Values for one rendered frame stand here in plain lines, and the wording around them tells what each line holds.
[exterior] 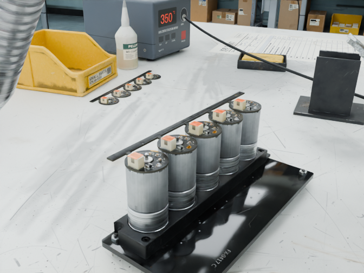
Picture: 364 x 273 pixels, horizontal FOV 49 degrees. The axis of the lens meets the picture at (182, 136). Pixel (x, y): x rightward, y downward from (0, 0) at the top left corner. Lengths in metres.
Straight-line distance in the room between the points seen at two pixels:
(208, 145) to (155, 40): 0.41
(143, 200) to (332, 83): 0.30
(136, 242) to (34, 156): 0.17
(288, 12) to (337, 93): 4.01
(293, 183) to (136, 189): 0.14
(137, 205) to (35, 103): 0.30
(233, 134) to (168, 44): 0.42
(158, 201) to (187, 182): 0.03
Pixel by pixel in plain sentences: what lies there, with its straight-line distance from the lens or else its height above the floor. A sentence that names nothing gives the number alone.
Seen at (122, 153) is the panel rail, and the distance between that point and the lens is 0.23.
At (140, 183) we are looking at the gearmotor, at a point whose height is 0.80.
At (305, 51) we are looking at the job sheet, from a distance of 0.78.
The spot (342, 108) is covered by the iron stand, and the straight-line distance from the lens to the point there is 0.48.
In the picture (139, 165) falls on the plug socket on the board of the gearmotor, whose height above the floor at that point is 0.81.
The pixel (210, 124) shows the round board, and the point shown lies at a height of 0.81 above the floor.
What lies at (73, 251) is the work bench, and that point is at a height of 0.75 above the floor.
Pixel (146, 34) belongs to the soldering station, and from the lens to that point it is 0.65.
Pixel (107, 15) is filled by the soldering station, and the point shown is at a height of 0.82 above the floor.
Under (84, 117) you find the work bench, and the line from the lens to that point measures 0.45.
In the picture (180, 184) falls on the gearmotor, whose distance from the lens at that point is 0.25.
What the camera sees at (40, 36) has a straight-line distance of 0.63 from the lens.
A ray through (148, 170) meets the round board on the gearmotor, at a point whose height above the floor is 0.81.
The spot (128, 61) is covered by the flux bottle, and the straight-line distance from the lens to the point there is 0.62.
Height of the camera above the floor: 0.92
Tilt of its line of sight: 26 degrees down
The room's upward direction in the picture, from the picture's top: 1 degrees clockwise
